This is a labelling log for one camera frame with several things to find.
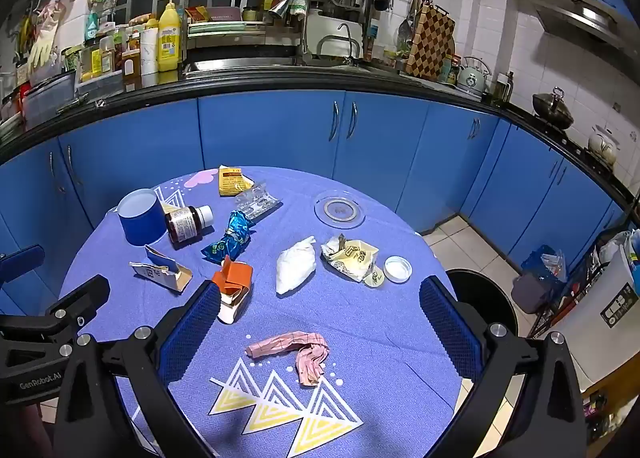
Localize black gas stove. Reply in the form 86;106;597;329
520;108;621;174

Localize blue kitchen cabinets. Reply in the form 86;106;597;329
0;88;640;319

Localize black kitchen countertop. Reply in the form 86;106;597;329
0;63;640;219

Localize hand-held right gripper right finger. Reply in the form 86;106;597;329
419;275;588;458

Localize brown medicine bottle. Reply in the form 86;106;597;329
164;205;215;245

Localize white tall appliance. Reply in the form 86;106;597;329
545;243;640;389

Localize blue foil wrapper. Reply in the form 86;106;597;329
201;210;256;266

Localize green kettle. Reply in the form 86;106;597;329
456;56;488;98

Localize yellow detergent bottle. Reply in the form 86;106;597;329
157;0;182;73

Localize yellow packet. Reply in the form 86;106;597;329
218;165;255;197

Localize white plastic basin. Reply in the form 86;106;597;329
306;8;363;59

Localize clear blister pack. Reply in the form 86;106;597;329
234;182;283;224

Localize black trash bin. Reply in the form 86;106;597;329
445;268;519;339

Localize checkered cutting board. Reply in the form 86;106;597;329
405;4;457;81

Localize person's left hand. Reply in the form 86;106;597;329
20;400;56;458

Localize blue paper cup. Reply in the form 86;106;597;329
116;188;167;246

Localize brown sauce bottle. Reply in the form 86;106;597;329
121;30;143;84

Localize cream wrapper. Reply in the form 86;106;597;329
320;234;386;289

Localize oil bottle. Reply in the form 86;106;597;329
495;72;515;104

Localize blue snack packet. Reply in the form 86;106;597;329
620;228;640;296

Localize small orange box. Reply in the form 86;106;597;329
211;254;253;325

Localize pink paper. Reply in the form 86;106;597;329
245;331;331;387

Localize white plastic bottle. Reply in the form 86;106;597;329
140;28;160;75

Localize chrome kitchen faucet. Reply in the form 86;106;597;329
267;0;313;66

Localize grey bin with blue bag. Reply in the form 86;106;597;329
511;244;568;314

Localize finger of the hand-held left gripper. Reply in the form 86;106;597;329
0;244;46;287
0;274;111;339

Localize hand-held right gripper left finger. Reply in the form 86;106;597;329
52;279;223;458

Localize white bottle cap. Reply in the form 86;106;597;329
384;255;413;284

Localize white plastic bag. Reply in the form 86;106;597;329
597;230;632;264

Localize white tissue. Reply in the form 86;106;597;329
276;235;317;295

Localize torn cardboard box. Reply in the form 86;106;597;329
129;244;193;293

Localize white ceramic pot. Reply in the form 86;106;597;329
587;125;621;164

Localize dark wok with lid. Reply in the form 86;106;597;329
531;85;575;130

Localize rubber gloves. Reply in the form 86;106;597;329
27;0;68;74

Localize green plastic tray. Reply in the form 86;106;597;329
187;20;273;37

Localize clear storage box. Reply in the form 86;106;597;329
22;70;76;121

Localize black metal rack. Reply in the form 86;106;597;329
527;238;616;339

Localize steel range hood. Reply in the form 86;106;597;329
532;0;626;46

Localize clear glass plate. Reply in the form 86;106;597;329
314;190;367;229

